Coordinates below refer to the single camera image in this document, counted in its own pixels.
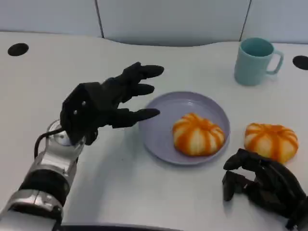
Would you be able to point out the lilac plate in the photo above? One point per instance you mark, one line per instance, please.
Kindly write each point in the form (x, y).
(163, 115)

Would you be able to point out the orange white toy bread roll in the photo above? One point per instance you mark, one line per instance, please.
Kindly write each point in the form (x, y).
(270, 142)
(198, 136)

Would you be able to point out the pale green mug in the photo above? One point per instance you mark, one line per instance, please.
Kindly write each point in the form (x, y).
(251, 66)

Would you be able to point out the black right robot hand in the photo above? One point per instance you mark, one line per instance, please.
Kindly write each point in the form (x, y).
(276, 185)

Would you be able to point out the grey partition panel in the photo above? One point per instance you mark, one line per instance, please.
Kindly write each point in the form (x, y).
(48, 15)
(173, 21)
(279, 20)

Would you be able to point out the dark robot torso edge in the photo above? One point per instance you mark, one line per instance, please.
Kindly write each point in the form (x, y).
(115, 228)

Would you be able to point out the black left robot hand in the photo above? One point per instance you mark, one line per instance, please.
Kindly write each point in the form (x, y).
(96, 106)

